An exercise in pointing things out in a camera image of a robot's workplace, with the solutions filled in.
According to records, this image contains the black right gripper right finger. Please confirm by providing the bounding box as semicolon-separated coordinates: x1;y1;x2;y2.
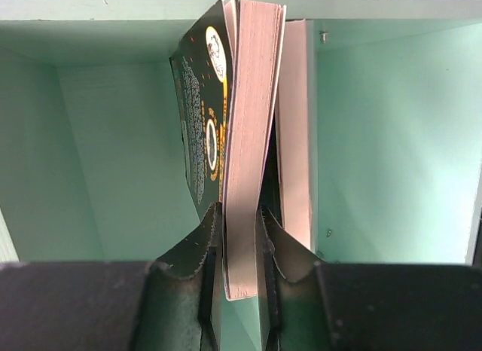
255;206;332;350

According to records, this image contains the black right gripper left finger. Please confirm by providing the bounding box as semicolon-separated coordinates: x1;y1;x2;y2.
131;203;224;350

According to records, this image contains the black paperback book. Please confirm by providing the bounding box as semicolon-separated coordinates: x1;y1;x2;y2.
169;0;286;301

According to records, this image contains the dark blue paperback book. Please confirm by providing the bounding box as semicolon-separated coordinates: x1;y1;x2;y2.
275;19;315;251

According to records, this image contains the mint green wooden shelf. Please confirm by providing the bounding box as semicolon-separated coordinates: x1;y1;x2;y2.
1;0;481;264

